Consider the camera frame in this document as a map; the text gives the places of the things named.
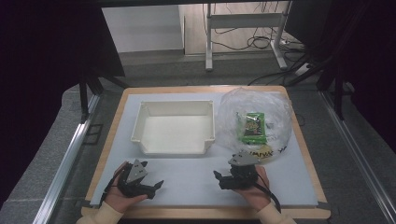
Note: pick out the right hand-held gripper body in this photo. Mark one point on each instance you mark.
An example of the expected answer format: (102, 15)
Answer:
(243, 172)

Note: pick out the person's right hand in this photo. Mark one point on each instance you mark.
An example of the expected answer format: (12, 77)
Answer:
(256, 193)

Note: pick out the person's left hand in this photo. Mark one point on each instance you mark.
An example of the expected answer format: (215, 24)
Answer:
(116, 196)

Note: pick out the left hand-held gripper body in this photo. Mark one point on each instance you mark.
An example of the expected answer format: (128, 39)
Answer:
(136, 174)

